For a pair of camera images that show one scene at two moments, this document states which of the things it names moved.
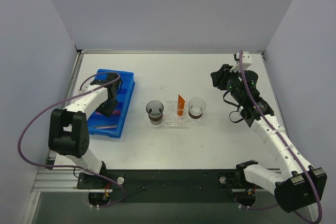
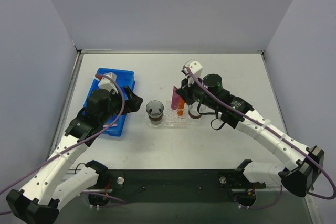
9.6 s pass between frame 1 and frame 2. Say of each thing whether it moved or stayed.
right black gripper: moved
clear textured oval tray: stayed
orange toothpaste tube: stayed
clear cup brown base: stayed
